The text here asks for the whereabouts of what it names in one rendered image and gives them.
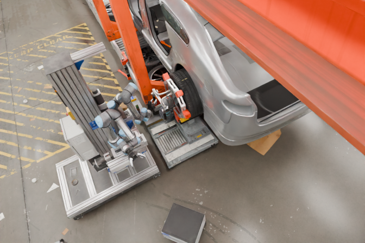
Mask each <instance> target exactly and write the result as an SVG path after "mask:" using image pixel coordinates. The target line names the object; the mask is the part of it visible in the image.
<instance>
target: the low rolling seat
mask: <svg viewBox="0 0 365 243"><path fill-rule="evenodd" d="M205 221H206V219H205V215H204V214H203V213H200V212H198V211H195V210H193V209H189V208H187V207H184V206H182V205H179V204H177V203H173V204H172V207H171V209H170V211H169V213H168V216H167V219H166V221H165V223H164V225H163V228H162V230H161V233H162V234H163V236H164V237H166V238H167V239H170V240H173V241H175V242H177V243H198V242H199V239H200V236H201V233H202V231H203V228H204V226H206V222H205Z"/></svg>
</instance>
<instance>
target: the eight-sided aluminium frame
mask: <svg viewBox="0 0 365 243"><path fill-rule="evenodd" d="M170 83H171V84H172V85H173V86H174V88H173V86H172V85H171V84H170ZM163 84H164V86H165V91H168V90H169V86H170V88H171V89H172V90H173V92H174V94H175V93H176V91H179V89H178V88H177V87H176V85H175V84H174V82H173V81H172V79H168V80H166V81H164V82H163ZM166 85H167V86H166ZM167 87H168V90H167ZM175 96H176V95H175ZM176 98H177V96H176ZM180 99H181V102H182V104H181V102H180V100H179V98H177V100H178V103H179V105H180V109H181V111H180V110H179V108H178V107H177V105H176V108H177V110H178V111H179V113H180V114H179V113H178V111H177V110H176V109H175V107H174V108H173V109H174V110H175V112H176V114H177V115H178V117H179V118H182V119H183V118H184V116H183V109H184V110H186V105H185V103H184V101H183V98H182V97H180Z"/></svg>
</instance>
